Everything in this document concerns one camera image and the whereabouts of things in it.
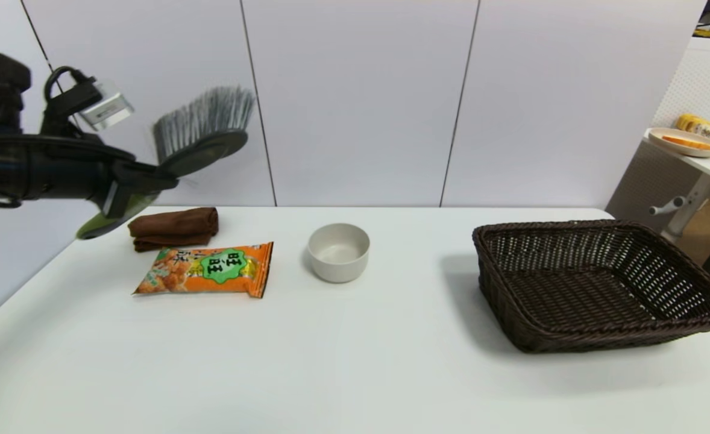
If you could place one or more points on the beige plate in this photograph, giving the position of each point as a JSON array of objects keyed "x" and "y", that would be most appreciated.
[{"x": 671, "y": 145}]

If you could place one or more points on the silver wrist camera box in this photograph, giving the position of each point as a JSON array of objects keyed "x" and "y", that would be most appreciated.
[{"x": 106, "y": 108}]

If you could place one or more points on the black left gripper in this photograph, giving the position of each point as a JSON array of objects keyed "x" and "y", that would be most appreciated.
[{"x": 72, "y": 169}]

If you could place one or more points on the orange food slice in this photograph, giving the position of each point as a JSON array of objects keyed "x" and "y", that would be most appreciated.
[{"x": 686, "y": 142}]

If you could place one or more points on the white round bowl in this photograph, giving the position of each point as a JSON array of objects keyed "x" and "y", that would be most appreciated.
[{"x": 338, "y": 259}]

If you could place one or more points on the orange snack bag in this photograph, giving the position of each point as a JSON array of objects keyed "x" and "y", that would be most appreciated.
[{"x": 210, "y": 271}]

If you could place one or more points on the folded brown towel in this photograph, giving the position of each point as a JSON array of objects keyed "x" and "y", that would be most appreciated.
[{"x": 174, "y": 226}]

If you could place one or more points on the yellow packet on side table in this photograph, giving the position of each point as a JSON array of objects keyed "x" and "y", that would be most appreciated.
[{"x": 701, "y": 127}]

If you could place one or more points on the dark brown wicker basket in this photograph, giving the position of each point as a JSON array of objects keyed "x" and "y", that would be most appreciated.
[{"x": 578, "y": 289}]

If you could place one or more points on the white perforated partition panel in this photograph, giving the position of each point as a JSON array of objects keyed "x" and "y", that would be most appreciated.
[{"x": 644, "y": 181}]

